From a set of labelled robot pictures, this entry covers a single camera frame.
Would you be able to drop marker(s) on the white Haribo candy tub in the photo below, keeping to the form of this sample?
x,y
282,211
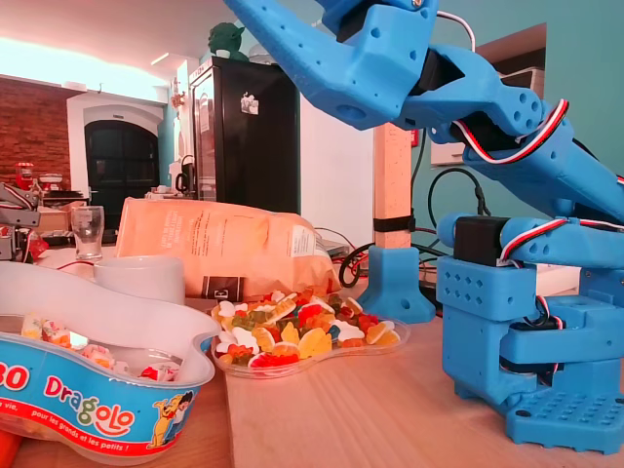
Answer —
x,y
97,404

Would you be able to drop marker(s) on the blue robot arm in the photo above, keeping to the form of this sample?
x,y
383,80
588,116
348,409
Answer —
x,y
560,161

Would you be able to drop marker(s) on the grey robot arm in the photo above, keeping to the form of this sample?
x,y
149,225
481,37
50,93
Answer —
x,y
14,205

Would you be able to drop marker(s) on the green Yoda figure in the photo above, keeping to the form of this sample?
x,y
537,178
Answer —
x,y
226,41

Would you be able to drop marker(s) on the white fridge magnet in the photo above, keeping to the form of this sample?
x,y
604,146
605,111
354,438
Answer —
x,y
249,103

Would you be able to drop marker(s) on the black fridge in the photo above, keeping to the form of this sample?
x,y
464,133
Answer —
x,y
258,161

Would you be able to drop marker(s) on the black kettle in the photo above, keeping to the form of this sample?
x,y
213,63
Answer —
x,y
183,178

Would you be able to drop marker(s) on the orange chips bag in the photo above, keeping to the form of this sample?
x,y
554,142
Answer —
x,y
195,234

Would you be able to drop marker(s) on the dark arched door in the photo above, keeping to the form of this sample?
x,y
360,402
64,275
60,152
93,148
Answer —
x,y
122,170

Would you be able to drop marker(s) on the white mug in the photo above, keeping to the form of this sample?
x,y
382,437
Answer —
x,y
141,278

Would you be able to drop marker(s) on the clear drinking glass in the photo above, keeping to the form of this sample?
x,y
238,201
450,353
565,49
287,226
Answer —
x,y
88,234

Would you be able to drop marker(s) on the cardboard box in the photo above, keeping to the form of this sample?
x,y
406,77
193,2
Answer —
x,y
53,217

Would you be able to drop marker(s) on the clear plastic gummy tray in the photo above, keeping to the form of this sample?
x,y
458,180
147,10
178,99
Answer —
x,y
292,369

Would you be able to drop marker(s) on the wooden post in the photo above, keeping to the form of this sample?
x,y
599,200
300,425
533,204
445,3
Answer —
x,y
392,170

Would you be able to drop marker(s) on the blue post mount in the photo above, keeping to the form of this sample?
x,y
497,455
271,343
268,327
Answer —
x,y
390,283

